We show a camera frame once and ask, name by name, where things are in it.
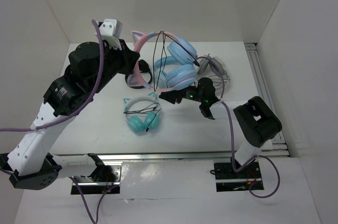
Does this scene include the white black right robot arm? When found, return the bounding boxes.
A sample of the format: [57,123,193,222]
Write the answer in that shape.
[159,77,282,178]

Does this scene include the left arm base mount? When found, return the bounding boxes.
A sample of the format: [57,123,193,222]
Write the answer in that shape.
[74,161,122,195]

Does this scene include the aluminium rail front edge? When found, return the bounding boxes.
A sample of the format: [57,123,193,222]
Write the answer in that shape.
[52,150,238,162]

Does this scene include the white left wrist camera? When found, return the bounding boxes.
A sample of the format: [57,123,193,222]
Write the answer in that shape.
[92,18,123,50]

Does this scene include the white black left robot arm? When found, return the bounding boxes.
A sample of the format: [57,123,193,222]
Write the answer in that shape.
[1,40,140,190]

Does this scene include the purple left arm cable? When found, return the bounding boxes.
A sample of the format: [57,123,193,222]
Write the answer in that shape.
[0,19,119,223]

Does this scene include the light blue gaming headset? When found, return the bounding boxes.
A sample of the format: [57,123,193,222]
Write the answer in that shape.
[154,57,176,88]

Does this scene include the grey white wired headset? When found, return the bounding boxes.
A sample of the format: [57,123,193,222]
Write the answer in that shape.
[196,54,231,90]

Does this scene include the black headphone audio cable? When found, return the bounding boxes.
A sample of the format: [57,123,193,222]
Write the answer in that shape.
[152,30,201,90]

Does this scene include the small black on-ear headphones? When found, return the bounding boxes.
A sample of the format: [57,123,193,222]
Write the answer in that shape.
[125,60,153,89]

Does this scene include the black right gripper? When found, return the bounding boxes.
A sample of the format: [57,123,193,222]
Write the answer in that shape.
[159,77,205,105]

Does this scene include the pink blue cat-ear headphones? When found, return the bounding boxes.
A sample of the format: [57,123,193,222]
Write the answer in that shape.
[132,31,199,92]

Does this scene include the aluminium rail right side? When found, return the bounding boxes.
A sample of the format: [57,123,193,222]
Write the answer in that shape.
[244,43,290,157]

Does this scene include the teal white cat-ear headphones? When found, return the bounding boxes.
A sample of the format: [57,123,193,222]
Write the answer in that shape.
[123,92,162,135]

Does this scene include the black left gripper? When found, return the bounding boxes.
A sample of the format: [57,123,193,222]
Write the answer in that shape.
[90,38,139,93]

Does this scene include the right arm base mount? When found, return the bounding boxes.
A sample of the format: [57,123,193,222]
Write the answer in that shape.
[210,162,264,192]

